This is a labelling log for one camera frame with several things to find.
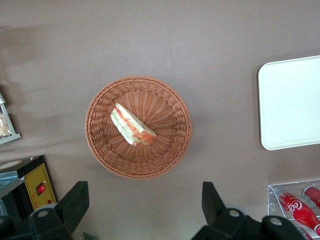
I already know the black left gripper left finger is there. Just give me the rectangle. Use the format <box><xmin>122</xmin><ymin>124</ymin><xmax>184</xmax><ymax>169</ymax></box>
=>
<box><xmin>29</xmin><ymin>180</ymin><xmax>90</xmax><ymax>240</ymax></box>

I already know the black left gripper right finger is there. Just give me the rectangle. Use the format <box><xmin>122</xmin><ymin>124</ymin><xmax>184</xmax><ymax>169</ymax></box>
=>
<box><xmin>191</xmin><ymin>181</ymin><xmax>251</xmax><ymax>240</ymax></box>

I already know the triangular sandwich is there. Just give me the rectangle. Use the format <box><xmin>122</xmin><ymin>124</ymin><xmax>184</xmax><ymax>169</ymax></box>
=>
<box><xmin>110</xmin><ymin>102</ymin><xmax>158</xmax><ymax>147</ymax></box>

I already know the grey snack tray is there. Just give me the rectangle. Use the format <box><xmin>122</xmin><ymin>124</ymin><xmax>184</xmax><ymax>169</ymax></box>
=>
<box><xmin>0</xmin><ymin>91</ymin><xmax>22</xmax><ymax>146</ymax></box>

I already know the large brown wicker basket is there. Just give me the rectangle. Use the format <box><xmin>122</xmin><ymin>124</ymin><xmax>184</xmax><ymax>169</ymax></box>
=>
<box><xmin>85</xmin><ymin>75</ymin><xmax>193</xmax><ymax>180</ymax></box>

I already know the cream plastic tray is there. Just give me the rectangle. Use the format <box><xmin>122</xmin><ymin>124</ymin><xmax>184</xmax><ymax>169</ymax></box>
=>
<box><xmin>257</xmin><ymin>55</ymin><xmax>320</xmax><ymax>151</ymax></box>

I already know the black appliance with yellow panel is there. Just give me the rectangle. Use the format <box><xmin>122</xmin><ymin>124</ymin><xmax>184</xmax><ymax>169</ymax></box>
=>
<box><xmin>0</xmin><ymin>154</ymin><xmax>58</xmax><ymax>221</ymax></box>

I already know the clear acrylic bottle rack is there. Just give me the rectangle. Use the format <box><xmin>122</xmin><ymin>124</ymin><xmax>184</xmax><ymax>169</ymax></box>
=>
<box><xmin>266</xmin><ymin>178</ymin><xmax>320</xmax><ymax>240</ymax></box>

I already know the red cola bottle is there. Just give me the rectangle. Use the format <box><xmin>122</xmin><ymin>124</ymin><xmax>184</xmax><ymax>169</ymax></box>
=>
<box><xmin>302</xmin><ymin>186</ymin><xmax>320</xmax><ymax>209</ymax></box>
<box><xmin>277</xmin><ymin>191</ymin><xmax>320</xmax><ymax>237</ymax></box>

